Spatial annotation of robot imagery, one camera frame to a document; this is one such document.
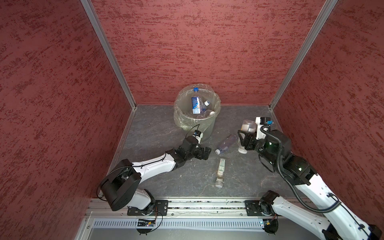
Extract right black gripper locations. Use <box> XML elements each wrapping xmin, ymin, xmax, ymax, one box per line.
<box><xmin>237</xmin><ymin>129</ymin><xmax>280</xmax><ymax>167</ymax></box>

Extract clear orange label bottle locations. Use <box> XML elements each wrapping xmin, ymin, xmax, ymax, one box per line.
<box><xmin>238</xmin><ymin>120</ymin><xmax>257</xmax><ymax>154</ymax></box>

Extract clear purple tinted bottle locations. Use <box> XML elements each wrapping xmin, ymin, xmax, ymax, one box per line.
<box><xmin>215</xmin><ymin>135</ymin><xmax>237</xmax><ymax>155</ymax></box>

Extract green white label bottle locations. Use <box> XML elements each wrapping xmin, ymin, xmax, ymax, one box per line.
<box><xmin>215</xmin><ymin>158</ymin><xmax>226</xmax><ymax>189</ymax></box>

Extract white red Wahaha bottle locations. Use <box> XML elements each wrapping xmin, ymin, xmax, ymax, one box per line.
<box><xmin>203</xmin><ymin>110</ymin><xmax>215</xmax><ymax>118</ymax></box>

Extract blue cap artesian bottle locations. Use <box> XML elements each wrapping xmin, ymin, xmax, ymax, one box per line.
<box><xmin>191</xmin><ymin>88</ymin><xmax>203</xmax><ymax>115</ymax></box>

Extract blue Pocari label bottle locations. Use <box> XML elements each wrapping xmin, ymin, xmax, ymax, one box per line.
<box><xmin>202</xmin><ymin>100</ymin><xmax>211</xmax><ymax>111</ymax></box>

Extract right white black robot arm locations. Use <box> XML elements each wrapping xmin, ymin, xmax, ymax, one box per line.
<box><xmin>238</xmin><ymin>125</ymin><xmax>383</xmax><ymax>240</ymax></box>

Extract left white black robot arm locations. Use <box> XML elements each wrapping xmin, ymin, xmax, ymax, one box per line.
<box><xmin>99</xmin><ymin>136</ymin><xmax>212</xmax><ymax>215</ymax></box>

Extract clear plastic bin liner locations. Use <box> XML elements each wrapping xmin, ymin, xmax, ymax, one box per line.
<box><xmin>173</xmin><ymin>83</ymin><xmax>222</xmax><ymax>134</ymax></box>

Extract white perforated vent strip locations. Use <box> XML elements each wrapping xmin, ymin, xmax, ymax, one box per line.
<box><xmin>92</xmin><ymin>218</ymin><xmax>264</xmax><ymax>232</ymax></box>

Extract right corner aluminium profile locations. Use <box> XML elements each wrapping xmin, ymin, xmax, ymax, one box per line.
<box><xmin>269</xmin><ymin>0</ymin><xmax>338</xmax><ymax>112</ymax></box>

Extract corner aluminium profile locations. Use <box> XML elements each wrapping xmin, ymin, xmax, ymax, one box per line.
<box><xmin>81</xmin><ymin>0</ymin><xmax>137</xmax><ymax>111</ymax></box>
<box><xmin>269</xmin><ymin>0</ymin><xmax>338</xmax><ymax>112</ymax></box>

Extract left corner aluminium profile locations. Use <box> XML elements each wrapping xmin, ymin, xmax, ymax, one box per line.
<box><xmin>81</xmin><ymin>0</ymin><xmax>137</xmax><ymax>111</ymax></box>

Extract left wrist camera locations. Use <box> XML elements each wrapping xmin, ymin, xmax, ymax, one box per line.
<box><xmin>192</xmin><ymin>130</ymin><xmax>204</xmax><ymax>144</ymax></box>

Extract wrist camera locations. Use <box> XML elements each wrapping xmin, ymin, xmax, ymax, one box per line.
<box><xmin>255</xmin><ymin>117</ymin><xmax>273</xmax><ymax>140</ymax></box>
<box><xmin>192</xmin><ymin>130</ymin><xmax>204</xmax><ymax>144</ymax></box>

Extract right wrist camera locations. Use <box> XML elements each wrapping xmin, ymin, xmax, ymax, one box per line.
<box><xmin>255</xmin><ymin>117</ymin><xmax>273</xmax><ymax>140</ymax></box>

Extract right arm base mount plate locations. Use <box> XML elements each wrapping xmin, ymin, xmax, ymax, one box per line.
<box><xmin>244</xmin><ymin>200</ymin><xmax>271</xmax><ymax>217</ymax></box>

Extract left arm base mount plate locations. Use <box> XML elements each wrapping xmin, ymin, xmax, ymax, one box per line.
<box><xmin>127</xmin><ymin>200</ymin><xmax>169</xmax><ymax>217</ymax></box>

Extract right circuit board with wires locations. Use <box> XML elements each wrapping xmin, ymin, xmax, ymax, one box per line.
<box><xmin>263</xmin><ymin>219</ymin><xmax>279</xmax><ymax>235</ymax></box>

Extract circuit board with wires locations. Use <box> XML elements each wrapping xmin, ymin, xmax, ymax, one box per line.
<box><xmin>263</xmin><ymin>219</ymin><xmax>279</xmax><ymax>235</ymax></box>
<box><xmin>136</xmin><ymin>219</ymin><xmax>163</xmax><ymax>235</ymax></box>

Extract left circuit board with wires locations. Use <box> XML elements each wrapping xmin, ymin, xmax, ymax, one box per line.
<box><xmin>136</xmin><ymin>219</ymin><xmax>163</xmax><ymax>235</ymax></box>

